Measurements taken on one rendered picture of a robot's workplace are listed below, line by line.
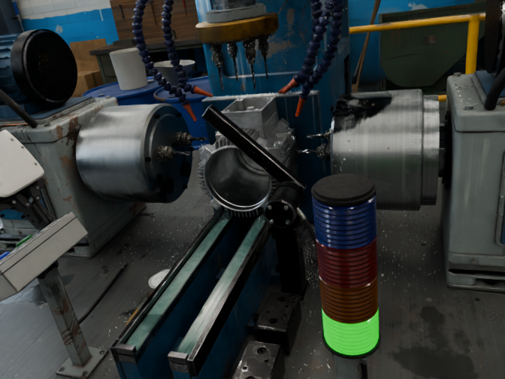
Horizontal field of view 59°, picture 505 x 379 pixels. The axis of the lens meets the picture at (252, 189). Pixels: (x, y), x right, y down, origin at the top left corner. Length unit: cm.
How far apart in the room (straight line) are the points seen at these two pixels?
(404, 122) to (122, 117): 64
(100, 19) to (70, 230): 657
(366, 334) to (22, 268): 52
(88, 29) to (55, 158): 634
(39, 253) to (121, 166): 36
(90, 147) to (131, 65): 199
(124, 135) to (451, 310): 78
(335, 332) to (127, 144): 71
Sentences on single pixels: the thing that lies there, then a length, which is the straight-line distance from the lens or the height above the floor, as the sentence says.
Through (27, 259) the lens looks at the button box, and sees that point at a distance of 78.
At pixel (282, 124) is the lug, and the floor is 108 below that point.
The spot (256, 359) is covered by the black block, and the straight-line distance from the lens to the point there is 76.
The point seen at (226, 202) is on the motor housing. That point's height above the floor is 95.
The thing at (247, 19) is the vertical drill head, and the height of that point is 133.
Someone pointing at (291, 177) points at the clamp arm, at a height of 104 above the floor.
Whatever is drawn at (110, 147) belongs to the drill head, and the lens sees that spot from 109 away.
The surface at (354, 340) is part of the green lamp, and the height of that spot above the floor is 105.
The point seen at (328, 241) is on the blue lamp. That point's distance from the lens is 43.
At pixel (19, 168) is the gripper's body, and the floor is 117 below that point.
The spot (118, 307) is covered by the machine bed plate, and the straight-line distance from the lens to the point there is 105.
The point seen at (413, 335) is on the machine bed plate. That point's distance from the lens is 88.
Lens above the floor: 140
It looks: 25 degrees down
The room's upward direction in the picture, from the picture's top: 9 degrees counter-clockwise
